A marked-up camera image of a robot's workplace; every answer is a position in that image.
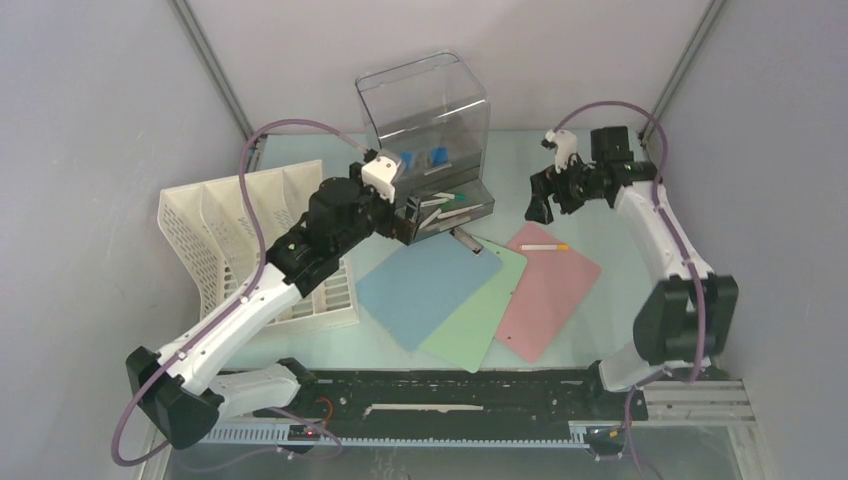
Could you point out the light green cap marker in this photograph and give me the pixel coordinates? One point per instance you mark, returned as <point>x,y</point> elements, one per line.
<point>430,218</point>

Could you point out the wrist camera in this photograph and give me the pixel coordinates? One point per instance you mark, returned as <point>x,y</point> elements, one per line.
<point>564,143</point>
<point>381,173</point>

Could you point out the white plastic file rack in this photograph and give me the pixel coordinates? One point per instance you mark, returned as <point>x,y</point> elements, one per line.
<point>208,228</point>

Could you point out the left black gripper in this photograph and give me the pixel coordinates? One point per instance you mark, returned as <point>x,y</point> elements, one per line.
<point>402,229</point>

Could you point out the blue eraser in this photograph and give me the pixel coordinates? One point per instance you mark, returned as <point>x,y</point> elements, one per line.
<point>408,160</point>
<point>438,157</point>

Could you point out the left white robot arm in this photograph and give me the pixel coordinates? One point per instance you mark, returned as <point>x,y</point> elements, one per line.
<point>182,389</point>

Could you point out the clear plastic drawer box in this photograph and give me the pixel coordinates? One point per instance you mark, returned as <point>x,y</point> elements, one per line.
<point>434,101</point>

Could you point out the orange cap marker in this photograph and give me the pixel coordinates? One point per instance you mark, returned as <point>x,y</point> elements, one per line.
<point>544,247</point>

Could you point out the metal clipboard clip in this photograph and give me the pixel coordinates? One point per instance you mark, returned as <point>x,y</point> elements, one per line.
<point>467,240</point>

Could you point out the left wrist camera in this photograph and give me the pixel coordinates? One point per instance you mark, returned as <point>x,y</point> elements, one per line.
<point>381,173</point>

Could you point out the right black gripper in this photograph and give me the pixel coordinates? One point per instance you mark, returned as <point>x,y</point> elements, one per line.
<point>545,184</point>

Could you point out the green clipboard sheet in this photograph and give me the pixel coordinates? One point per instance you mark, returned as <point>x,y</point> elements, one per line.
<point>465,336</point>

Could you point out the teal cap marker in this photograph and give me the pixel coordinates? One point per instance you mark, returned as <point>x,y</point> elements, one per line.
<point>449,196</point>

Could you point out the pink clipboard sheet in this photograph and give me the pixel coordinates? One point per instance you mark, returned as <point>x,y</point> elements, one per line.
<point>551,287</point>

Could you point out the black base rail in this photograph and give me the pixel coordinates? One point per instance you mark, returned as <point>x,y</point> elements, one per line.
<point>455,407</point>

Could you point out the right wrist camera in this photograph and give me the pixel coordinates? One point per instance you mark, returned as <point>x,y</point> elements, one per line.
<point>564,143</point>

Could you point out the plain white marker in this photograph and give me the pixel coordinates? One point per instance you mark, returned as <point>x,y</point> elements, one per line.
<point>456,212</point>

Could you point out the blue clipboard sheet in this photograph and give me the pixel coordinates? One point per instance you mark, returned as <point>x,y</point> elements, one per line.
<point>416,288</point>

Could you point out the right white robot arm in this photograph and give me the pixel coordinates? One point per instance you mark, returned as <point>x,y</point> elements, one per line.
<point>686,318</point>

